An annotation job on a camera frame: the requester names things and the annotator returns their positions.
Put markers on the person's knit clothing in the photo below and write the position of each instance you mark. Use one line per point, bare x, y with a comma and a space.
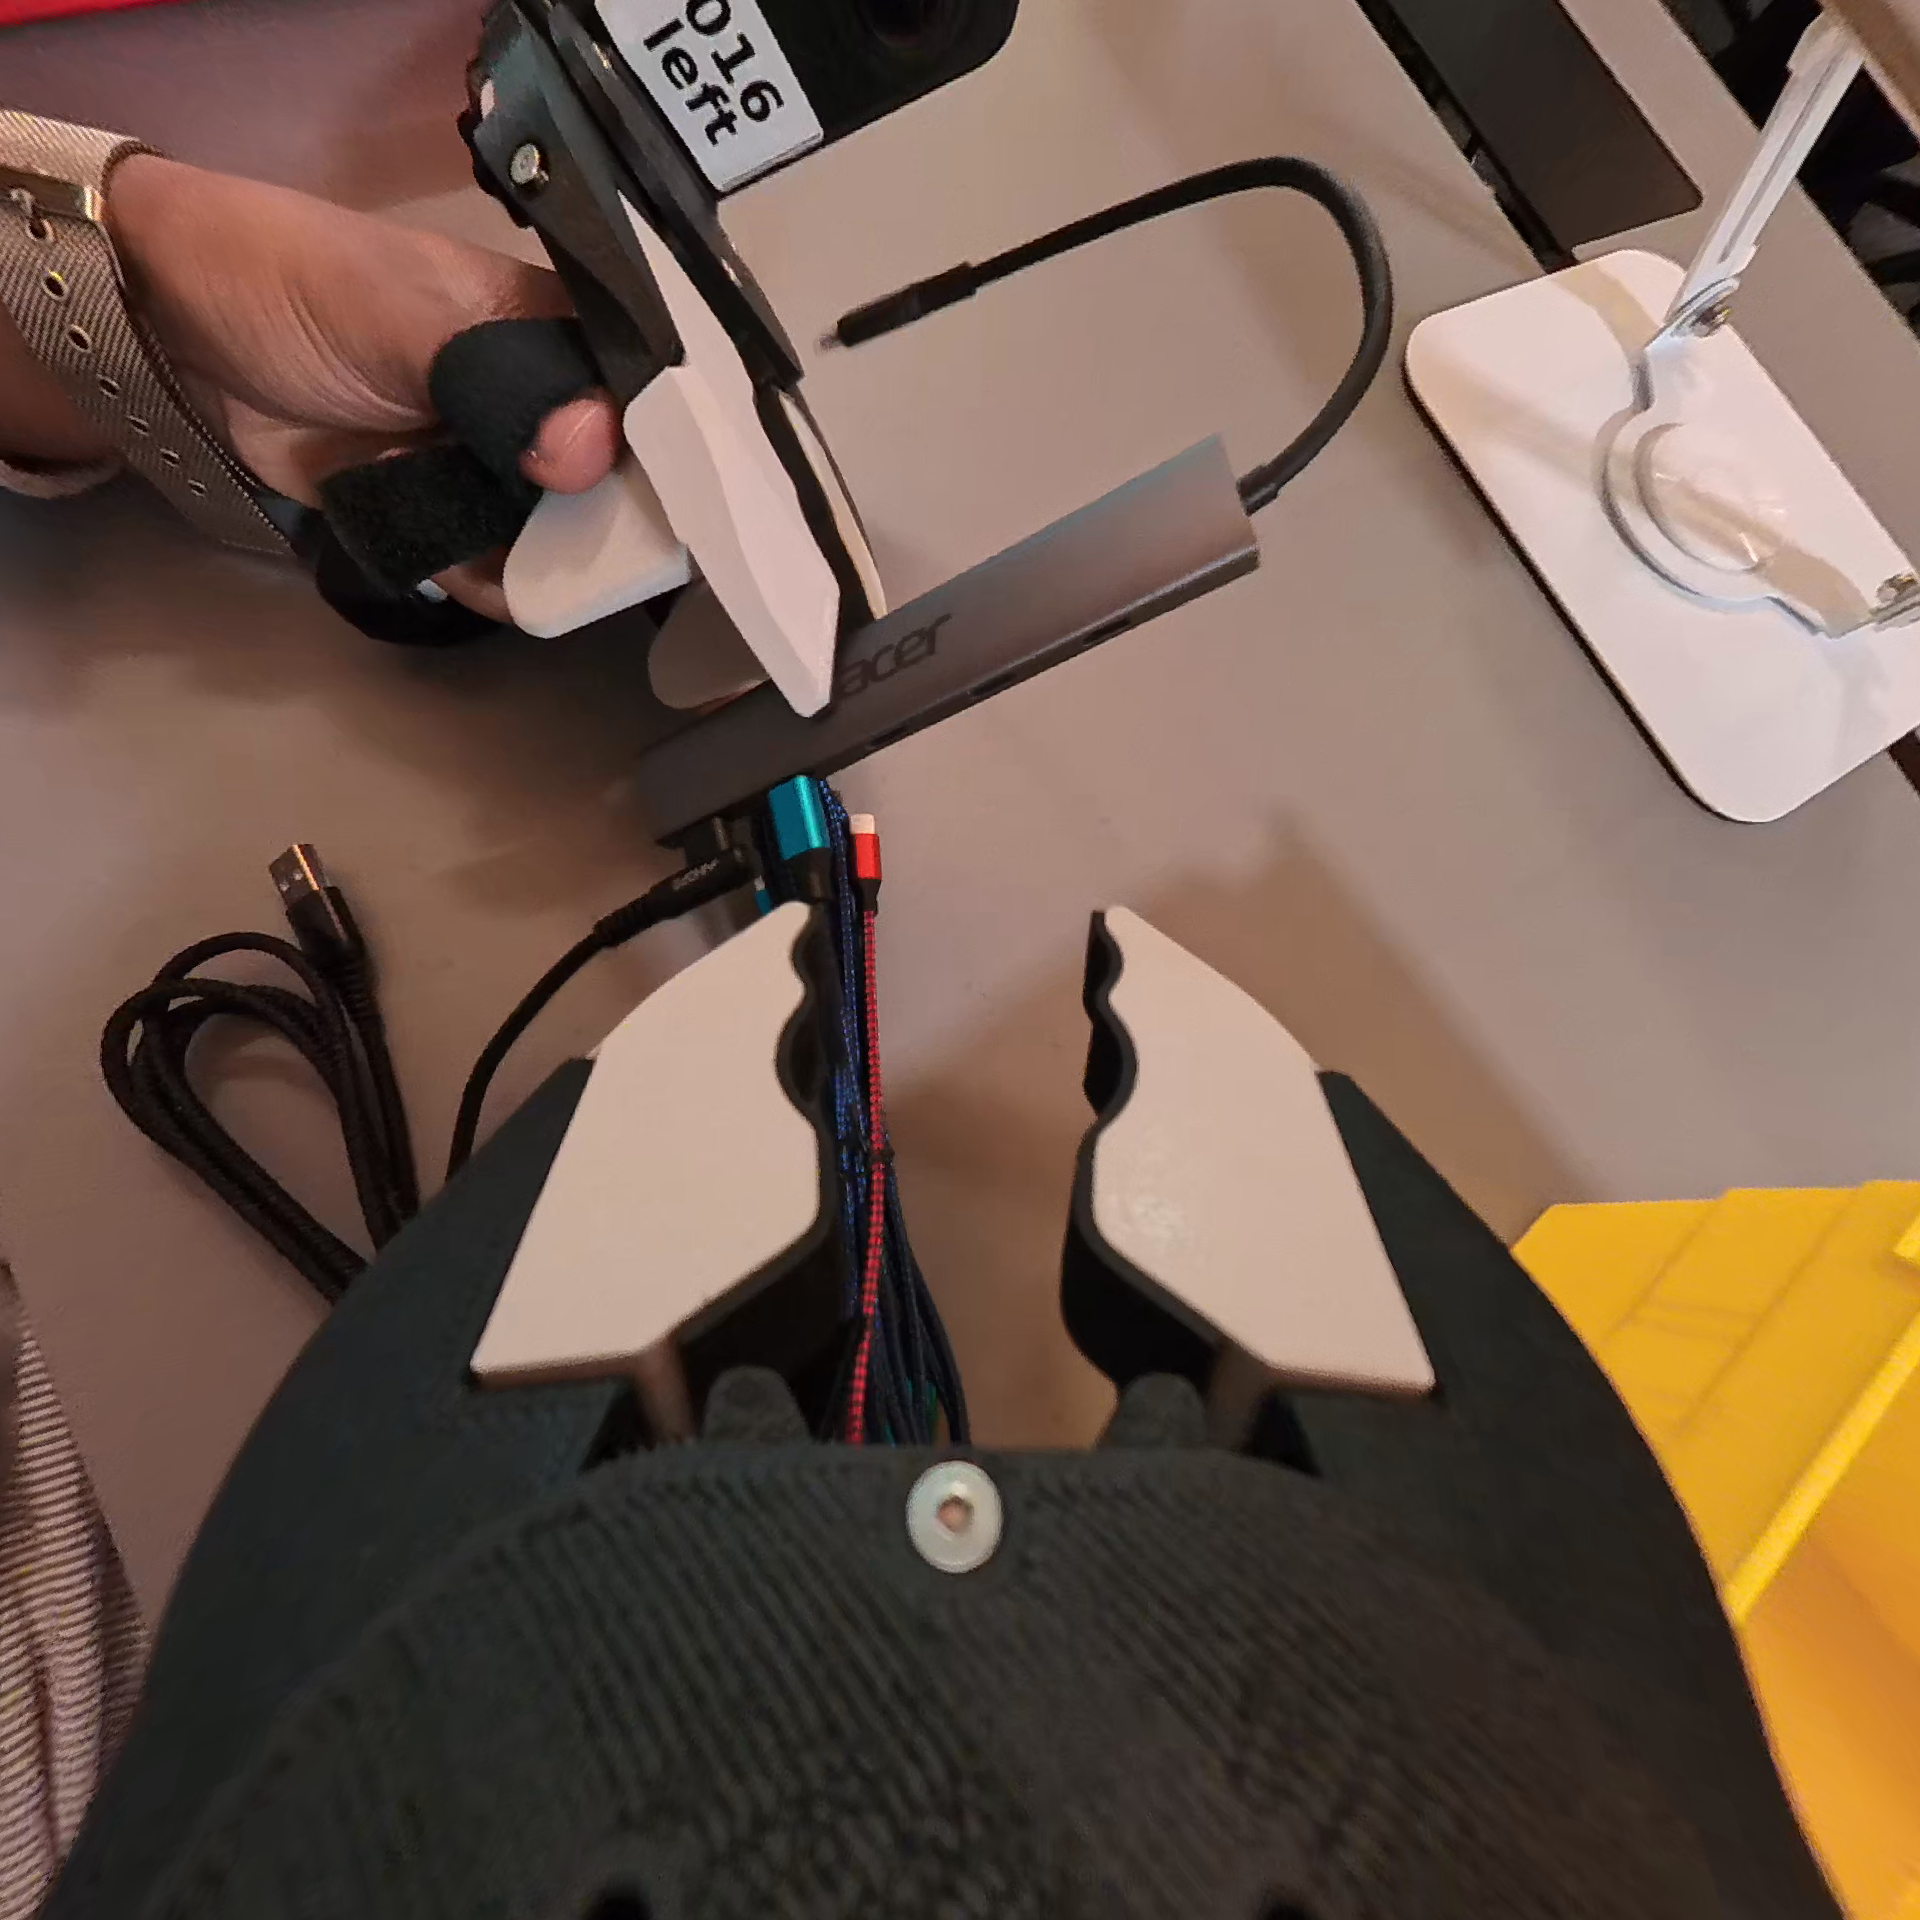
54, 1575

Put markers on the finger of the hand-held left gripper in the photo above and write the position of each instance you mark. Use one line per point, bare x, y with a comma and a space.
735, 511
845, 511

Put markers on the thin dark strip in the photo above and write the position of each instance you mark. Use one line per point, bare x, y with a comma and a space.
1050, 586

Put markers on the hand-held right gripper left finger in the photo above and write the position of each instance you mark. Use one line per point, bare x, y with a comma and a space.
674, 1184

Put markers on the person's left hand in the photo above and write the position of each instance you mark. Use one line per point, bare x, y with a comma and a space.
301, 316

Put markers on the yellow plastic bin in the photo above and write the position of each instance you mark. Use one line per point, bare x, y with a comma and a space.
1799, 1350

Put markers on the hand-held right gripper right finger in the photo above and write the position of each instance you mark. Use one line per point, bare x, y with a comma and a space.
1245, 1200

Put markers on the white base metal stand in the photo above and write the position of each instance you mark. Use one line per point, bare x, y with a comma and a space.
1576, 452

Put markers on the grey desk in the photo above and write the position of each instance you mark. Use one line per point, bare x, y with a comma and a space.
1350, 931

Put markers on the dark flat panel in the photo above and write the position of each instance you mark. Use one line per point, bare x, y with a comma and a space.
1560, 107

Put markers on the red board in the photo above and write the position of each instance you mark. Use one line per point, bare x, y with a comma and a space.
225, 24

